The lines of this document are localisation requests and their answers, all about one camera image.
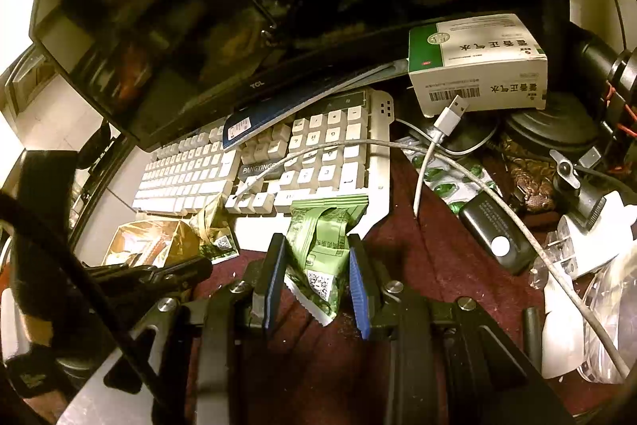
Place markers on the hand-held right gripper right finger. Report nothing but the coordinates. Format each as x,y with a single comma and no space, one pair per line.
358,285

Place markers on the cardboard box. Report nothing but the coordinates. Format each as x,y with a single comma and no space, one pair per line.
174,241

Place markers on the black tube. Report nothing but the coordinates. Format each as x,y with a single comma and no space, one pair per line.
530,330

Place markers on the dark red table cloth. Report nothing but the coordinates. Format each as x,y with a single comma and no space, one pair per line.
423,255

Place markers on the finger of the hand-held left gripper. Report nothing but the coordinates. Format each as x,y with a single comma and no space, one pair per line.
164,270

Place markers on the white keyboard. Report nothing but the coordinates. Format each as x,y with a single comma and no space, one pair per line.
189,176

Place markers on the white charger plug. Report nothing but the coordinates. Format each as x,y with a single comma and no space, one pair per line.
607,226

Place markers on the brown patterned pouch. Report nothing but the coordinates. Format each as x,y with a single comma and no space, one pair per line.
532,191

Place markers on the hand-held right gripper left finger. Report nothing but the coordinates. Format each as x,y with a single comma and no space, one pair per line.
273,280

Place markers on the green pill blister pack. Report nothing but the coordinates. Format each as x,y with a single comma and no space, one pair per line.
443,178

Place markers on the grey clamp mount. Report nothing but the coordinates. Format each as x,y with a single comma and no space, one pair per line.
565,168

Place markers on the black monitor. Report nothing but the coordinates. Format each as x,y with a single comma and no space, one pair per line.
149,7

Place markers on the black handheld device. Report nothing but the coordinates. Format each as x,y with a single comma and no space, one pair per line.
490,226

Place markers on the black wok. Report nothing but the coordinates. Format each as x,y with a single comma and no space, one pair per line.
97,146

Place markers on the white spray bottle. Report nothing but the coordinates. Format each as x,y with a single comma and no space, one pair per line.
562,335

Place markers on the gold snack packet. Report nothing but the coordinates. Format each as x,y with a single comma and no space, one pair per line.
206,221

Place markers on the clear plastic bag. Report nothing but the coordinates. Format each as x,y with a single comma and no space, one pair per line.
614,320

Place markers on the black round base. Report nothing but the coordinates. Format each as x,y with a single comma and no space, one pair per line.
547,126

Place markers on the small green snack packet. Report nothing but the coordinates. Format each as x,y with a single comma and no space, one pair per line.
221,249

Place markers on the white green medicine box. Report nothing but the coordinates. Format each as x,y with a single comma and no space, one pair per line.
473,71

